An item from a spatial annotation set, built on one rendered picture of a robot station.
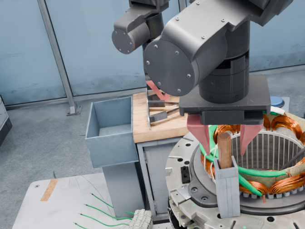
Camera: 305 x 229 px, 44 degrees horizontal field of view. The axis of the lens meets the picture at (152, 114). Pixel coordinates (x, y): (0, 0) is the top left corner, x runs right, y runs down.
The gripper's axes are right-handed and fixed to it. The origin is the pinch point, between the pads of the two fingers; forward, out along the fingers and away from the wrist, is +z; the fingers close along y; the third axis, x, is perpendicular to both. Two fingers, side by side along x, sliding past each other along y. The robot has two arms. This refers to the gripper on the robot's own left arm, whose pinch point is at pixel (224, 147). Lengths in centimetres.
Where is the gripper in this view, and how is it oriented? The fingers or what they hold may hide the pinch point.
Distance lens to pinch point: 50.9
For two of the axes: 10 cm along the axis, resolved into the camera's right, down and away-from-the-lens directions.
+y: 9.8, -0.2, -1.9
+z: 1.3, 8.0, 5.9
